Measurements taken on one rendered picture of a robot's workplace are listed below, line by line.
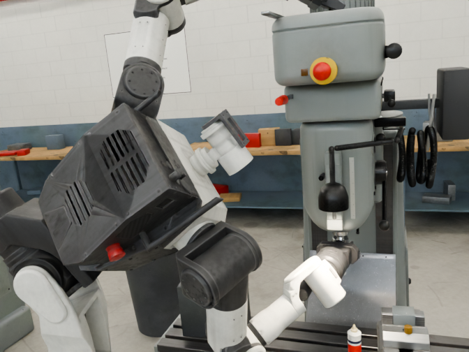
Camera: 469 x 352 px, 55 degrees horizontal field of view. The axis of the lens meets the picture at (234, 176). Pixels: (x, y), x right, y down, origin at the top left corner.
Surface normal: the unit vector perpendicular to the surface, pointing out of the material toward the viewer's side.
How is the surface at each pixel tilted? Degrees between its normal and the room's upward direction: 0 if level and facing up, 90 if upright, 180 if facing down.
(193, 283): 102
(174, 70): 90
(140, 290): 94
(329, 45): 90
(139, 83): 61
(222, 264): 52
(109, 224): 74
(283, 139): 90
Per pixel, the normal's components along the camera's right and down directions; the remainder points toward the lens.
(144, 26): -0.12, -0.37
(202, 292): -0.66, 0.42
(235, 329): 0.54, 0.48
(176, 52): -0.32, 0.25
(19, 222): -0.07, 0.24
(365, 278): -0.32, -0.22
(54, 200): -0.55, -0.04
